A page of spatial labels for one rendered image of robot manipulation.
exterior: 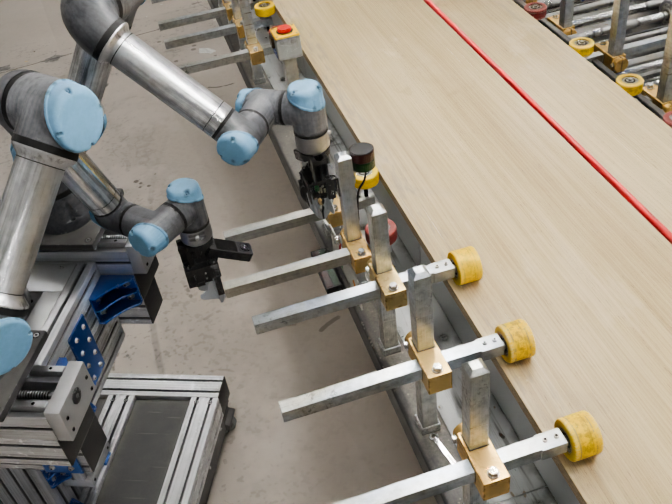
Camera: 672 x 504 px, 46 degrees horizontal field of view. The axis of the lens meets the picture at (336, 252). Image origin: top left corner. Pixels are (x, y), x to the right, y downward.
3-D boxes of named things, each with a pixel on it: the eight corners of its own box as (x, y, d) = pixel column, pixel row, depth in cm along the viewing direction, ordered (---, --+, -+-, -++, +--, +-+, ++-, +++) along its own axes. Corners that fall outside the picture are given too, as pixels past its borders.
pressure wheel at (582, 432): (570, 427, 137) (550, 413, 145) (579, 469, 139) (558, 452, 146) (601, 417, 138) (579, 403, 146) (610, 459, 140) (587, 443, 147)
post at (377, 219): (386, 364, 196) (370, 213, 165) (382, 355, 199) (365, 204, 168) (399, 360, 197) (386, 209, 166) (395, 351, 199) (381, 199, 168)
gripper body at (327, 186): (310, 207, 178) (303, 163, 171) (300, 186, 185) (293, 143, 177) (342, 198, 180) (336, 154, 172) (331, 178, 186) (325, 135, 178)
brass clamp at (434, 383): (426, 396, 155) (425, 379, 152) (402, 348, 165) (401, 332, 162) (455, 387, 156) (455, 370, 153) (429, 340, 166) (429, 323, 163)
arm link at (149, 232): (121, 249, 175) (154, 221, 181) (157, 264, 169) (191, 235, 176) (110, 222, 170) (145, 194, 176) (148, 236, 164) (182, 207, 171)
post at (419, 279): (423, 435, 176) (413, 277, 145) (417, 423, 178) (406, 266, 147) (438, 430, 176) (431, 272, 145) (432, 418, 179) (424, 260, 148)
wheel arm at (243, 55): (175, 79, 291) (172, 69, 288) (174, 75, 293) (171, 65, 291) (288, 52, 297) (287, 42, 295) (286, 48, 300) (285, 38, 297)
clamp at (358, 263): (355, 274, 199) (354, 259, 196) (340, 243, 209) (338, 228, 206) (376, 268, 200) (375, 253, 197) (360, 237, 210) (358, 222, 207)
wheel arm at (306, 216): (227, 248, 218) (224, 237, 216) (225, 241, 221) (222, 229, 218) (376, 207, 225) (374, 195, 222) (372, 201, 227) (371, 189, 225)
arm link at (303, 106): (289, 75, 169) (327, 77, 167) (297, 119, 176) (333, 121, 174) (277, 93, 164) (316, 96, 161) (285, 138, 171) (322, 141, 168)
